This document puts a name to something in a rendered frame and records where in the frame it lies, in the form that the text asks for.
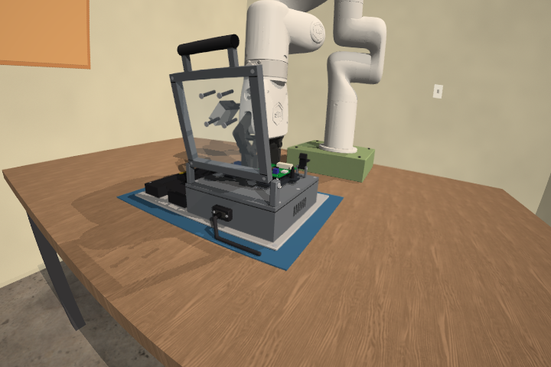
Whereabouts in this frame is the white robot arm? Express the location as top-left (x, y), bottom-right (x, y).
top-left (244, 0), bottom-right (386, 154)

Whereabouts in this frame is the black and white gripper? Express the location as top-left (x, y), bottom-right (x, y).
top-left (263, 76), bottom-right (289, 164)

